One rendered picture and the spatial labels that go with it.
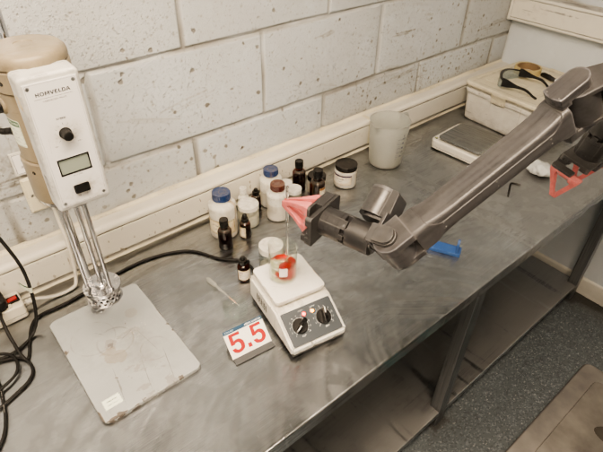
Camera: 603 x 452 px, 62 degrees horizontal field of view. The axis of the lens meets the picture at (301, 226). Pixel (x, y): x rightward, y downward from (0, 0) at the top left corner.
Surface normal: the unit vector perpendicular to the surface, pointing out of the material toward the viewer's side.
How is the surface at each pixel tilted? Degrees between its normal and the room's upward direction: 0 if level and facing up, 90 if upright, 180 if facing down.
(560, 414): 0
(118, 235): 90
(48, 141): 90
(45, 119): 90
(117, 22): 90
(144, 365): 0
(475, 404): 0
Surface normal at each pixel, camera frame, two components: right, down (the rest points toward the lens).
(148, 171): 0.64, 0.48
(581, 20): -0.76, 0.39
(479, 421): 0.02, -0.78
